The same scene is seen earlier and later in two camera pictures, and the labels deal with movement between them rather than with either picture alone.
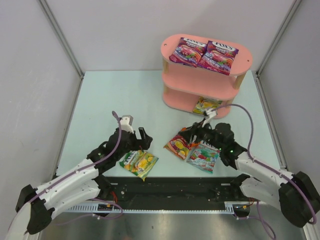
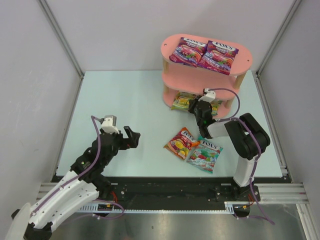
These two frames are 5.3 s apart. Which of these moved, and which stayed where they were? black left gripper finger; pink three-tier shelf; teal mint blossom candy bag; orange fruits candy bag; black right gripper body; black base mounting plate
Moved: black right gripper body; black left gripper finger
Stayed: teal mint blossom candy bag; pink three-tier shelf; orange fruits candy bag; black base mounting plate
